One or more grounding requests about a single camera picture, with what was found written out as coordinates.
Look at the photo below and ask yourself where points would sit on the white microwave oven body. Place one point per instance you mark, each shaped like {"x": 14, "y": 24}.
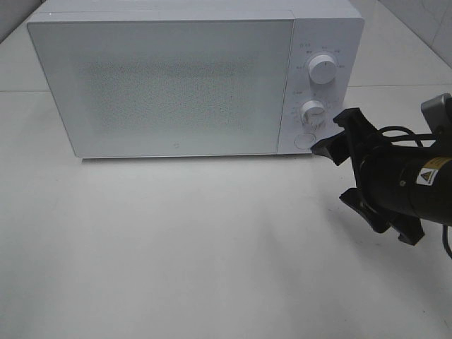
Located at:
{"x": 333, "y": 27}

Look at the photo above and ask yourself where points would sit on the white timer knob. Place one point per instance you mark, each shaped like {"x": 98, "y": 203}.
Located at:
{"x": 313, "y": 113}

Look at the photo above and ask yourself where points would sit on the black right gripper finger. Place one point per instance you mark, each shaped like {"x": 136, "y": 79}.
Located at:
{"x": 334, "y": 148}
{"x": 361, "y": 202}

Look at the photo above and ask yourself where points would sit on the round white door release button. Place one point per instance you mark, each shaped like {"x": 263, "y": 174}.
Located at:
{"x": 304, "y": 141}

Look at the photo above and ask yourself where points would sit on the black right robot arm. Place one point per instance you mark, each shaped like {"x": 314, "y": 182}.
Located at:
{"x": 427, "y": 176}

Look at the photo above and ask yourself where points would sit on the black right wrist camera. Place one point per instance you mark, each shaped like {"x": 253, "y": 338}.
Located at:
{"x": 437, "y": 113}

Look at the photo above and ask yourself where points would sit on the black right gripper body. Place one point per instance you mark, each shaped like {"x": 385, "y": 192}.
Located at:
{"x": 378, "y": 170}

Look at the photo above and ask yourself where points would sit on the white microwave door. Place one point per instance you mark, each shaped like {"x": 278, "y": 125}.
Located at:
{"x": 151, "y": 89}

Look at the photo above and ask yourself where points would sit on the upper white power knob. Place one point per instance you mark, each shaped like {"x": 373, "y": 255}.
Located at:
{"x": 322, "y": 68}

